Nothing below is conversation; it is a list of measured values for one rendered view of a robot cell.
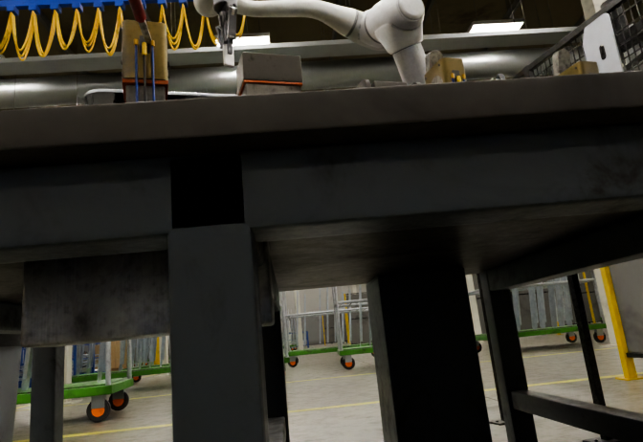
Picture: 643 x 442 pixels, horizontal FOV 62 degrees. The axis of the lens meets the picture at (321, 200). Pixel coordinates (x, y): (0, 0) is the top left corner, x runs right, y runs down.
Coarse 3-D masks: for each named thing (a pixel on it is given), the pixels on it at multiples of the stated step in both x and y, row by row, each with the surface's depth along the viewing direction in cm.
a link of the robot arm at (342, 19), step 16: (208, 0) 180; (240, 0) 185; (272, 0) 186; (288, 0) 184; (304, 0) 183; (320, 0) 184; (208, 16) 189; (256, 16) 189; (272, 16) 188; (288, 16) 187; (304, 16) 185; (320, 16) 184; (336, 16) 184; (352, 16) 185
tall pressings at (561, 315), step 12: (564, 276) 872; (516, 288) 845; (528, 288) 867; (540, 288) 860; (552, 288) 851; (564, 288) 872; (516, 300) 845; (540, 300) 860; (552, 300) 850; (564, 300) 872; (516, 312) 844; (540, 312) 859; (552, 312) 849; (564, 312) 847; (540, 324) 858; (552, 324) 849; (564, 324) 843
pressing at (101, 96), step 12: (84, 96) 108; (96, 96) 110; (108, 96) 111; (120, 96) 111; (168, 96) 113; (180, 96) 114; (192, 96) 114; (204, 96) 112; (216, 96) 113; (228, 96) 114
